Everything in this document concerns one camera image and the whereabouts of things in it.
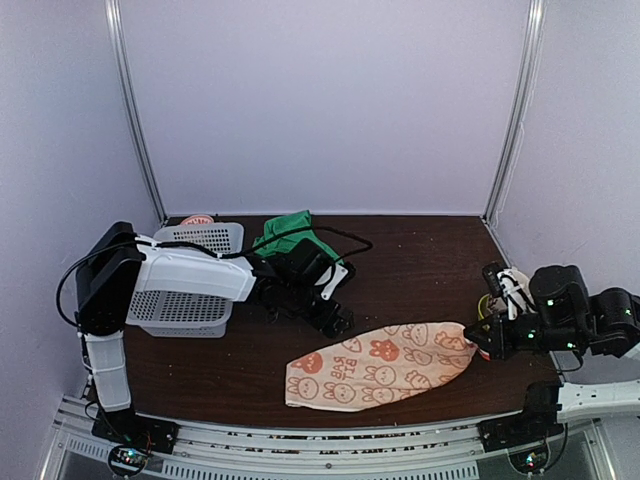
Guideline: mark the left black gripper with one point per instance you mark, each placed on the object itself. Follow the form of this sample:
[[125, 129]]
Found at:
[[321, 322]]

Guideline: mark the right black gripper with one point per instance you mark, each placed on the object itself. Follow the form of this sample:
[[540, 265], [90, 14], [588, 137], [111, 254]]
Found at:
[[485, 342]]

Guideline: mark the orange bunny pattern towel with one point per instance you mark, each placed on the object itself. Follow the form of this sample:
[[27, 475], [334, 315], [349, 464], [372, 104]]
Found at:
[[379, 367]]

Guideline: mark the green microfiber towel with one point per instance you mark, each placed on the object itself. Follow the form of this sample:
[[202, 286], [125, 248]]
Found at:
[[281, 234]]

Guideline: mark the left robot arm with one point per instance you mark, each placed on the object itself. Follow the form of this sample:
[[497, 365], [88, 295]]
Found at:
[[105, 284]]

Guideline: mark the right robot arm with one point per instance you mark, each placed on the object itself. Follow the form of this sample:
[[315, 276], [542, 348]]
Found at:
[[554, 312]]

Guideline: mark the green bowl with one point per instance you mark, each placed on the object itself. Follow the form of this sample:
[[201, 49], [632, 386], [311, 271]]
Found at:
[[484, 307]]

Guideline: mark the white coral pattern mug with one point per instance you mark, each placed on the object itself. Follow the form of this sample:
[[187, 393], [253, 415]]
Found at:
[[513, 297]]

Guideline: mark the white perforated plastic basket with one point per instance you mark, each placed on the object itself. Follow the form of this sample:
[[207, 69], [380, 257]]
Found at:
[[185, 288]]

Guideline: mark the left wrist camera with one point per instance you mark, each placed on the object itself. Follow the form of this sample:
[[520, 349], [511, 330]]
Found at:
[[313, 267]]

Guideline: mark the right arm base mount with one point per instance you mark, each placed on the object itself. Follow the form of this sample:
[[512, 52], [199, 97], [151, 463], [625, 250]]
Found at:
[[534, 437]]

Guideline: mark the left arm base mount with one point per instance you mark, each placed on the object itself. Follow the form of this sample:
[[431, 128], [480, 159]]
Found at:
[[136, 438]]

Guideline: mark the right aluminium frame post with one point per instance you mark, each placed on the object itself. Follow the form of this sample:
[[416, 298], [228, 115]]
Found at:
[[522, 94]]

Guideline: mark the aluminium frame post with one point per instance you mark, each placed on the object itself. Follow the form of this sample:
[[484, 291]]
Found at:
[[522, 94], [118, 42]]

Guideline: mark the left aluminium frame post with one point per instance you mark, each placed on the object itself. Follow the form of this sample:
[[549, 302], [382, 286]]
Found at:
[[118, 42]]

